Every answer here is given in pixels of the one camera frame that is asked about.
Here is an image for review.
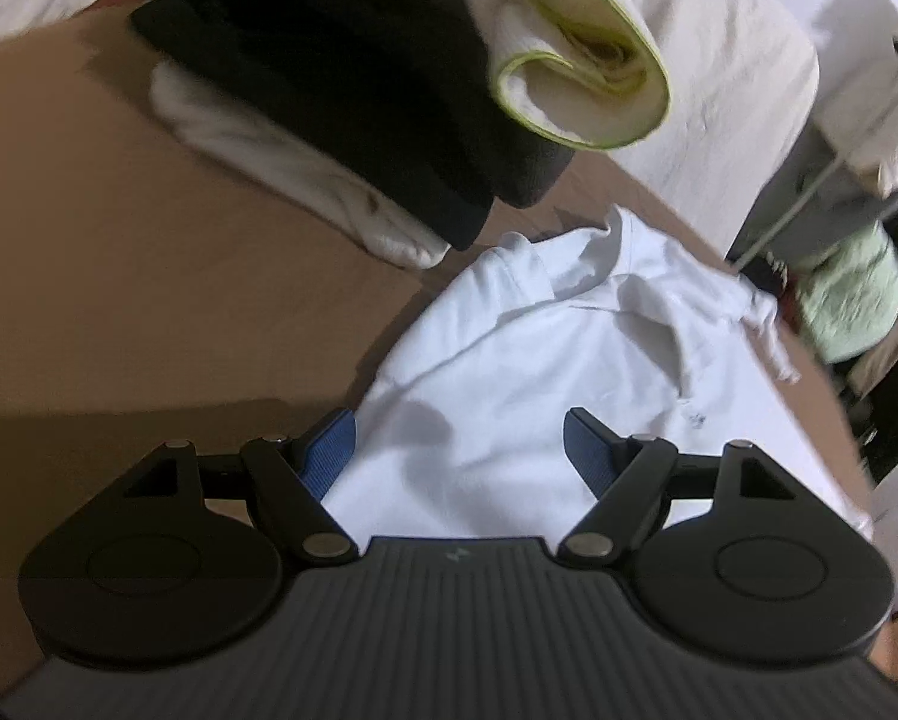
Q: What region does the light green cloth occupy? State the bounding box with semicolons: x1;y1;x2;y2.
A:
797;225;898;365

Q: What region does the folded cream garment yellow trim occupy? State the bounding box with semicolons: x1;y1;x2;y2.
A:
329;0;672;152

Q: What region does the cream blanket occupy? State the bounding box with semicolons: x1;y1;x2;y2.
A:
591;0;822;260

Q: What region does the grey shelf board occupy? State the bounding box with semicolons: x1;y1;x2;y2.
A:
789;116;898;218

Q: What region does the metal clothes rack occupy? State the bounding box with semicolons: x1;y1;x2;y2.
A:
726;52;898;271

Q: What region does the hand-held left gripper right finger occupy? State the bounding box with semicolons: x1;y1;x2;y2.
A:
557;407;817;567

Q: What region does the folded white garment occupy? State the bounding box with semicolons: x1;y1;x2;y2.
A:
149;60;453;271

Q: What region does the white shirt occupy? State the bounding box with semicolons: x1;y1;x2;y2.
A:
321;206;873;541

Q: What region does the folded dark brown garment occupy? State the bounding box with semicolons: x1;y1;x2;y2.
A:
130;0;573;207

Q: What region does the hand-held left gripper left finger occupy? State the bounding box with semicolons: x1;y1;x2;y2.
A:
104;409;360;567

